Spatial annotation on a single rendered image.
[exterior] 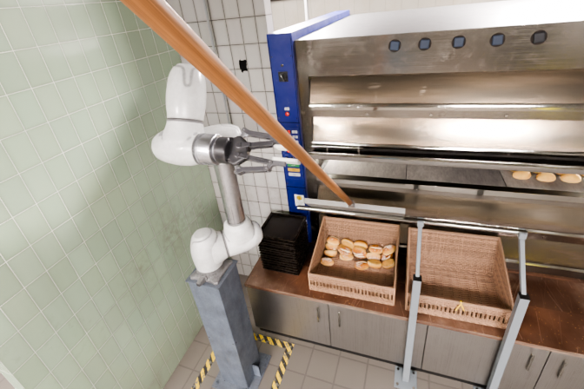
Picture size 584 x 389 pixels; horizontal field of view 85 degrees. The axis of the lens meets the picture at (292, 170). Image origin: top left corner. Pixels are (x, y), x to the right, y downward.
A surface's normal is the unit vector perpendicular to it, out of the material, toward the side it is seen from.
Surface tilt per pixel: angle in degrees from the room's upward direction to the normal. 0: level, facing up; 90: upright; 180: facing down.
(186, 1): 90
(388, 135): 70
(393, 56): 90
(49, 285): 90
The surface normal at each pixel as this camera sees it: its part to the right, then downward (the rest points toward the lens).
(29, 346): 0.94, 0.07
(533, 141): -0.33, 0.15
